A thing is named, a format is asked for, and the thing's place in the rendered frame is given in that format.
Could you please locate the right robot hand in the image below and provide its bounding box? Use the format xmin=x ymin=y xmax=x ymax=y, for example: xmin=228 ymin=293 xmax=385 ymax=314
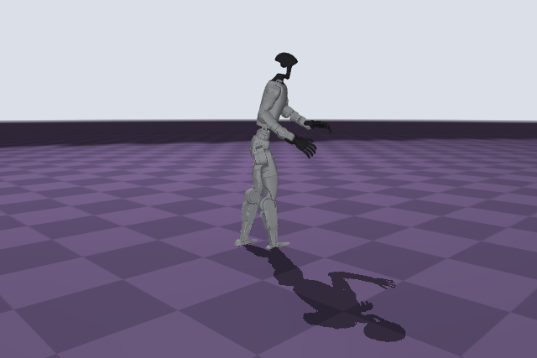
xmin=284 ymin=134 xmax=316 ymax=158

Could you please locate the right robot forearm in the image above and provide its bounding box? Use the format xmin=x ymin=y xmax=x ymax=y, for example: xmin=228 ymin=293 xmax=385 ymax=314
xmin=261 ymin=110 xmax=295 ymax=141

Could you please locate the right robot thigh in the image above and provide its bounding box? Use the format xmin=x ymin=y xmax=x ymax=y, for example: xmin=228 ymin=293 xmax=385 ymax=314
xmin=253 ymin=145 xmax=278 ymax=210

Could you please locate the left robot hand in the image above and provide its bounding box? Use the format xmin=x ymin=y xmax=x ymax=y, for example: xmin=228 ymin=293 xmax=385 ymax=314
xmin=304 ymin=120 xmax=331 ymax=133

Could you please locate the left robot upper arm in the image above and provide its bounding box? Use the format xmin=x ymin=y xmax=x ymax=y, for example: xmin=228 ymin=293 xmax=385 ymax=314
xmin=281 ymin=97 xmax=293 ymax=118

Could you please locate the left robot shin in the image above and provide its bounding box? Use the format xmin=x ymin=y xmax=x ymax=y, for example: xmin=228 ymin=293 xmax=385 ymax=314
xmin=240 ymin=190 xmax=258 ymax=241

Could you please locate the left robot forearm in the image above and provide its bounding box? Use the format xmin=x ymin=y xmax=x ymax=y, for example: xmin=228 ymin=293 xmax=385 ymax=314
xmin=289 ymin=109 xmax=311 ymax=130

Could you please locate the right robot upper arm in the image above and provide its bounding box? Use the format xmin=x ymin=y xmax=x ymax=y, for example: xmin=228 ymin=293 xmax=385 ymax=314
xmin=258 ymin=85 xmax=281 ymax=124

